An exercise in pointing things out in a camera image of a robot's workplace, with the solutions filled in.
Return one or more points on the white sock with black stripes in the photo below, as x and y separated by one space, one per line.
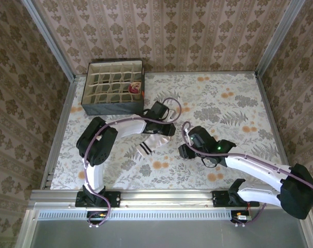
156 143

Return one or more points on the beige sock with maroon toe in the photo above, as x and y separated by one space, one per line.
134 87

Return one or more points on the grey fabric organizer box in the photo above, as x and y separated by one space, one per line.
112 108

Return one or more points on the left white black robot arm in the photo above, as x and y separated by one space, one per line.
130 127

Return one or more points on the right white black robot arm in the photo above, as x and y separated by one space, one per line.
254 165

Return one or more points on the floral print tablecloth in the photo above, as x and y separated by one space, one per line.
197 103

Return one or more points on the black connector box white plug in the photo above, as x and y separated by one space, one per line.
241 217

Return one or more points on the grey metal panel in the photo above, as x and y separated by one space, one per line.
166 235

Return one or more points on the small black connector box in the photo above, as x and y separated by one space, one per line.
94 215

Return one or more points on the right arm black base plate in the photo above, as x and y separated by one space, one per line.
218 199

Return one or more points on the thin aluminium table edge rail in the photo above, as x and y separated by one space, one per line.
197 71

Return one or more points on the long aluminium mounting rail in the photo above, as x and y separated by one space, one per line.
166 197

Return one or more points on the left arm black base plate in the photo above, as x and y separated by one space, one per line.
115 199

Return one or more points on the aluminium frame post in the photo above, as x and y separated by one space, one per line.
280 38
50 44

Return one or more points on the aluminium frame strut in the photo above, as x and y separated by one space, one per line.
26 230
306 230

